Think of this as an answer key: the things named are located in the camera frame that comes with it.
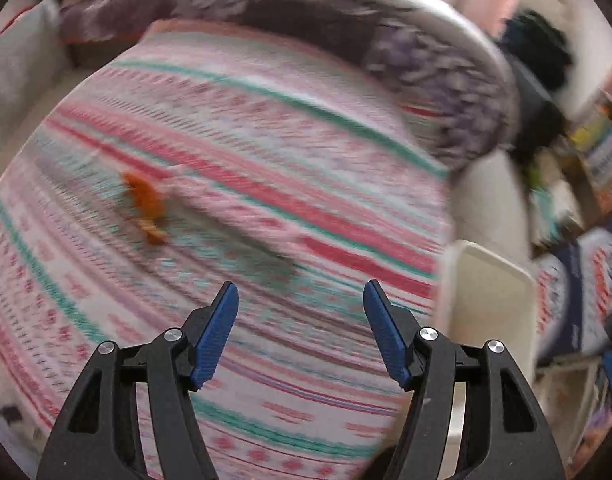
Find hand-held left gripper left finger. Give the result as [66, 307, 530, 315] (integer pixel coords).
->
[36, 281, 239, 480]

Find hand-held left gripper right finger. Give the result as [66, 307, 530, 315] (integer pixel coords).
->
[363, 280, 566, 480]

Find white plastic bin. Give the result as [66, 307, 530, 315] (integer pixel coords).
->
[433, 240, 539, 461]

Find orange peel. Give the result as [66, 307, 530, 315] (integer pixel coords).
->
[121, 172, 169, 246]

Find blue water carton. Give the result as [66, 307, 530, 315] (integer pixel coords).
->
[536, 250, 586, 361]
[580, 227, 612, 356]

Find striped patterned bed sheet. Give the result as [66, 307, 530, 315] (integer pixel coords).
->
[0, 20, 457, 480]

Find wooden bookshelf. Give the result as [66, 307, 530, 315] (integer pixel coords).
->
[530, 90, 612, 256]

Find row of upright books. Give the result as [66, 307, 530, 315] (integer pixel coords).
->
[570, 105, 612, 211]

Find purple patterned blanket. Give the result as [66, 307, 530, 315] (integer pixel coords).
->
[58, 0, 519, 171]

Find pile of dark clothes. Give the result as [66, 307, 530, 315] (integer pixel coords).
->
[500, 10, 574, 91]

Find folded purple and cream quilts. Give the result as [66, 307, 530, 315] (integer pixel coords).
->
[61, 0, 506, 61]

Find grey pillow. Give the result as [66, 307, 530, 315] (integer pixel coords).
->
[0, 0, 72, 136]

